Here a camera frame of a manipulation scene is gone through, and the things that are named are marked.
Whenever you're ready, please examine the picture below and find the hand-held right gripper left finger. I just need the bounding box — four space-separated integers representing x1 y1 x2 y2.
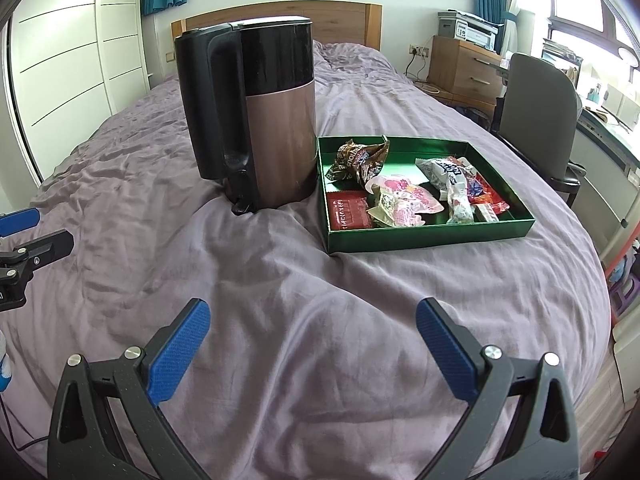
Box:
47 297 211 480

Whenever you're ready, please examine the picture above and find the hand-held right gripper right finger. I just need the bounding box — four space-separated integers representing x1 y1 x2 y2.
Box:
416 297 581 480

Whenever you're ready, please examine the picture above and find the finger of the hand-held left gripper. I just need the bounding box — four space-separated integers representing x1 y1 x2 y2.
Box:
0 229 75 311
0 208 41 238

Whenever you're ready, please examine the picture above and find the green cardboard box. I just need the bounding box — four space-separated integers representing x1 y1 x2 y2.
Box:
316 135 537 254

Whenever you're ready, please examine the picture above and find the clear candy packet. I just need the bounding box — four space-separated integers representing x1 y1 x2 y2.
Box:
446 190 475 225

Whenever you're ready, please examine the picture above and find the small olive green packet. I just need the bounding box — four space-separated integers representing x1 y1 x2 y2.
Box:
367 187 401 228

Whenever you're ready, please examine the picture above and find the pink character-shaped packet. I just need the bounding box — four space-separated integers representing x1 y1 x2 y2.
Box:
372 174 445 226

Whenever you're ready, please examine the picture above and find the large red white pouch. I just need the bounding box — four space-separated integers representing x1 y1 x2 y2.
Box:
470 170 510 213

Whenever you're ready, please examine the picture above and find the dark red packet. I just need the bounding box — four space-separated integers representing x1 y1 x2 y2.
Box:
327 191 373 231

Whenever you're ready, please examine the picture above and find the white blue snack bag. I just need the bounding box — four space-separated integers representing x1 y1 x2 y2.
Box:
415 156 488 201

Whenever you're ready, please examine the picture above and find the brown snack packet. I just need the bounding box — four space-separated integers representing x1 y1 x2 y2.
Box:
325 135 391 193

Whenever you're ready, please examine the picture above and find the purple bed blanket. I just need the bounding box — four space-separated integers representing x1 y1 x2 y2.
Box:
0 40 616 480

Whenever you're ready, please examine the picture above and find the white blue object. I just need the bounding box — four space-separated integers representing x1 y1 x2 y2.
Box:
0 330 13 395

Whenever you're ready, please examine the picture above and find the white wardrobe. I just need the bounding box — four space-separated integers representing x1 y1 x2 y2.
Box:
0 0 151 186

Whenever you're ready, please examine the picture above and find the brown black electric kettle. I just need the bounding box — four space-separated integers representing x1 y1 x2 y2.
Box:
173 15 317 215

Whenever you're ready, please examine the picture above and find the white desk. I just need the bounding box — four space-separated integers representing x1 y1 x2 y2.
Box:
570 105 640 261

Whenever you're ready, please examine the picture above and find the grey office chair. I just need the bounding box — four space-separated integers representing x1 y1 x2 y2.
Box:
492 52 583 196

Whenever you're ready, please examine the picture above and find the wooden nightstand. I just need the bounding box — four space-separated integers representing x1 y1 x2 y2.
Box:
429 35 508 106

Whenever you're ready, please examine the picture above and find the grey white printer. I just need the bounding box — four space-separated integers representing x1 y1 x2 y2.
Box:
437 9 505 51

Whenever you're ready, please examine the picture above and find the wooden headboard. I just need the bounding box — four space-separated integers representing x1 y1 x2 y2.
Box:
171 0 383 53

